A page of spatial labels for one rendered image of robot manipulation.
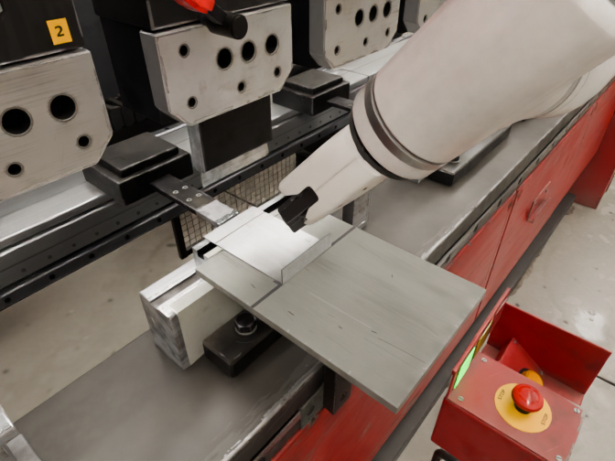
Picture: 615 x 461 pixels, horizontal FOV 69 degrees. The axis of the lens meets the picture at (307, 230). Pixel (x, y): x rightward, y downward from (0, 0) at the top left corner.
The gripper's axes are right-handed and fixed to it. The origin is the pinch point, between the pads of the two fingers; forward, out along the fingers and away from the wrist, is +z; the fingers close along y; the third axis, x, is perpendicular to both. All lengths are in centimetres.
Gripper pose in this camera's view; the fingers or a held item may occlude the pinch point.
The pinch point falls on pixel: (298, 211)
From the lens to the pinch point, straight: 47.5
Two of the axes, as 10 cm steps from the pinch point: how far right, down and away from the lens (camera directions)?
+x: 5.8, 8.1, 0.0
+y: -6.5, 4.6, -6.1
